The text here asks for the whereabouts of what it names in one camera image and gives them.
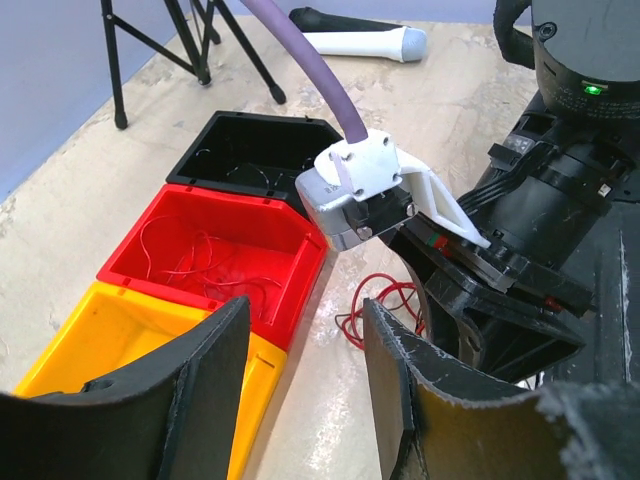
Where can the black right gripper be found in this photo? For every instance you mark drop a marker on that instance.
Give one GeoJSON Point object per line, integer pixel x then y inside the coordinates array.
{"type": "Point", "coordinates": [487, 330]}

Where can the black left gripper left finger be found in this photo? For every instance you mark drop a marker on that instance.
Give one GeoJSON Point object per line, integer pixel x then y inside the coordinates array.
{"type": "Point", "coordinates": [170, 414]}

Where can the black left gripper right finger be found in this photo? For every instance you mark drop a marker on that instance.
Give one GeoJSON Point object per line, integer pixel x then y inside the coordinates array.
{"type": "Point", "coordinates": [437, 418]}

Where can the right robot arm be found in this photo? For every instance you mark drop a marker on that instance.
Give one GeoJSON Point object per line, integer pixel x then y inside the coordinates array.
{"type": "Point", "coordinates": [557, 290]}

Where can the yellow plastic bin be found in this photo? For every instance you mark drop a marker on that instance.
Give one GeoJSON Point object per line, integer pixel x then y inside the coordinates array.
{"type": "Point", "coordinates": [112, 327]}

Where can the red plastic bin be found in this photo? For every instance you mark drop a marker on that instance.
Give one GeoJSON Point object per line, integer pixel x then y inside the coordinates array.
{"type": "Point", "coordinates": [201, 248]}

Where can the black plastic bin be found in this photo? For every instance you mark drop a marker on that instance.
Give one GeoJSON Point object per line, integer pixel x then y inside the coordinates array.
{"type": "Point", "coordinates": [254, 154]}

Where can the black music stand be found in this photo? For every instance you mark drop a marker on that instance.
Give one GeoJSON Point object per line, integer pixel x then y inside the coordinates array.
{"type": "Point", "coordinates": [196, 46]}

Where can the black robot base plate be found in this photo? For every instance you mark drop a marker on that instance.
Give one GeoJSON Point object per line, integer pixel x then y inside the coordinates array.
{"type": "Point", "coordinates": [606, 261]}

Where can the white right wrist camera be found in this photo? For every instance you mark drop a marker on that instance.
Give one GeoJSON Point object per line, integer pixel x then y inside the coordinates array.
{"type": "Point", "coordinates": [358, 191]}

